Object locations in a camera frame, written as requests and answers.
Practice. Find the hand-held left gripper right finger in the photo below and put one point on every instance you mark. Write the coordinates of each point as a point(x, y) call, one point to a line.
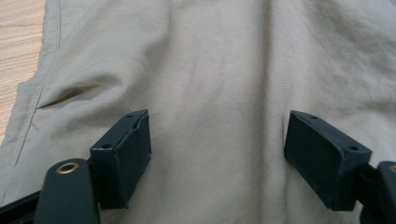
point(323, 161)

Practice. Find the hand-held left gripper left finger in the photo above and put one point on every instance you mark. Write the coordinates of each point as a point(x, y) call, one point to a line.
point(124, 161)

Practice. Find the beige shorts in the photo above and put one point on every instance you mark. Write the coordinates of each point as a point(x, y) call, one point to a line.
point(218, 68)

